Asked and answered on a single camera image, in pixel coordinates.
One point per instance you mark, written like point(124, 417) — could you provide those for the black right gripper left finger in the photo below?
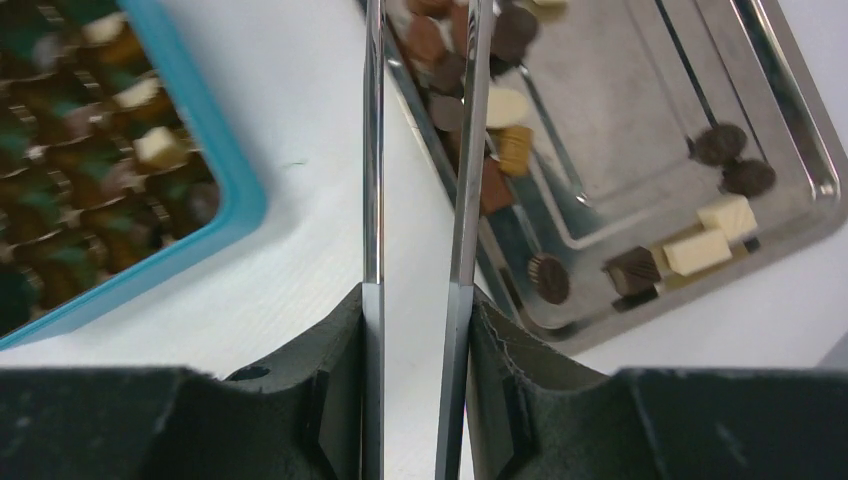
point(294, 414)

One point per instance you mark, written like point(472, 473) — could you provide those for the steel serving tongs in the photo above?
point(461, 293)

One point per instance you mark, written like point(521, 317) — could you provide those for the teal chocolate box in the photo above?
point(118, 168)

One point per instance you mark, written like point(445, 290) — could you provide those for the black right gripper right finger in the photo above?
point(535, 413)

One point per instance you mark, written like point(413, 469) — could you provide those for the white round chocolate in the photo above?
point(506, 107)

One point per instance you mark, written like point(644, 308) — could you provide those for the steel tray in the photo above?
point(670, 148)

